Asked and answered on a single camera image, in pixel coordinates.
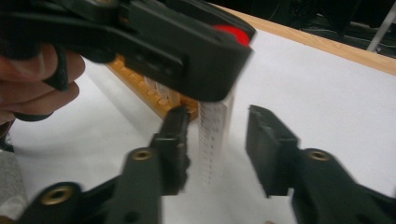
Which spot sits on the wooden test tube rack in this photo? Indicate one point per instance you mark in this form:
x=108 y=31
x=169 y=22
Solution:
x=140 y=82

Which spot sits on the white table sheet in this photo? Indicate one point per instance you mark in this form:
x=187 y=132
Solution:
x=311 y=93

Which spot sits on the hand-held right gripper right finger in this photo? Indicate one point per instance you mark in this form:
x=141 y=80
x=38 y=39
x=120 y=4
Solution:
x=271 y=152

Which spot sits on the grey metal stand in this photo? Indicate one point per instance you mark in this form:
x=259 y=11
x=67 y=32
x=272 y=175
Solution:
x=381 y=31

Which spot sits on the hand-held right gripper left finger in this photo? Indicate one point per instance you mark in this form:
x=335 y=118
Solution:
x=172 y=149

